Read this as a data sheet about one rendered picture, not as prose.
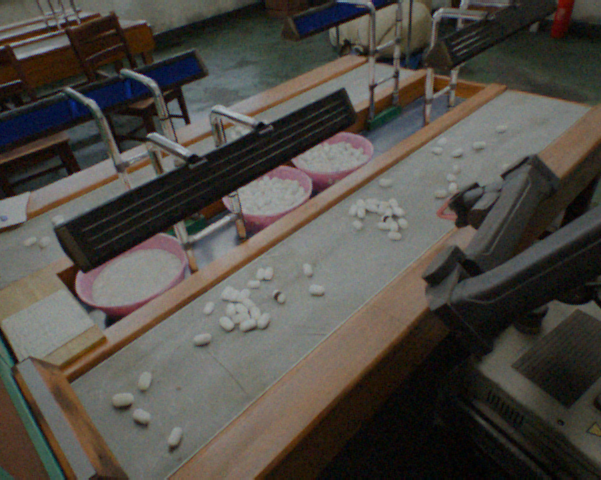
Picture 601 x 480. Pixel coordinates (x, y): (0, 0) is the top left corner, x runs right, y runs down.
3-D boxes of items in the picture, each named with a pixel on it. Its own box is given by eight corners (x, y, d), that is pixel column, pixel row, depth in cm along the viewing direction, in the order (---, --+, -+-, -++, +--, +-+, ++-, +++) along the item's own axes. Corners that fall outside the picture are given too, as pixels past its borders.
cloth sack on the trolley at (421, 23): (440, 44, 383) (446, -5, 359) (391, 72, 346) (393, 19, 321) (386, 37, 415) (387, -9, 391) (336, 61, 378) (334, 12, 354)
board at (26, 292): (107, 338, 92) (105, 335, 91) (34, 386, 84) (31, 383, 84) (50, 268, 111) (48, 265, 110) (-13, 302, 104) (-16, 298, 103)
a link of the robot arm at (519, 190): (501, 330, 55) (442, 267, 56) (467, 342, 60) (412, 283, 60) (570, 182, 82) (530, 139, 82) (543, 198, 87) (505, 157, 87)
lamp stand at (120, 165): (208, 226, 134) (165, 78, 105) (150, 260, 124) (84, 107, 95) (175, 204, 145) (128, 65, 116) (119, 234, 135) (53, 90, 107)
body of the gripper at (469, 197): (444, 203, 95) (472, 194, 89) (470, 183, 100) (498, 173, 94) (459, 229, 96) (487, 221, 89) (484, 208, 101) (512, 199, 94)
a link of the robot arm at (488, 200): (562, 185, 82) (530, 151, 82) (537, 220, 77) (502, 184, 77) (513, 211, 93) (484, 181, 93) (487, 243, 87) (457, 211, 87)
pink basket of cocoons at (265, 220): (327, 198, 139) (325, 172, 133) (291, 250, 121) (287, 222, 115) (255, 185, 149) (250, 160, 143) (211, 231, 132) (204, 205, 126)
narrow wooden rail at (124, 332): (502, 111, 177) (508, 84, 170) (60, 426, 90) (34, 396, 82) (489, 108, 180) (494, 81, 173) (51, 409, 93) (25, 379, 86)
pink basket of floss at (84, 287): (206, 257, 123) (197, 230, 117) (180, 333, 102) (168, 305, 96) (115, 260, 126) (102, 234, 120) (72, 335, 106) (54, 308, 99)
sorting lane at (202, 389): (589, 113, 155) (591, 107, 154) (114, 534, 67) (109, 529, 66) (506, 95, 173) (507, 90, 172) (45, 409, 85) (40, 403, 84)
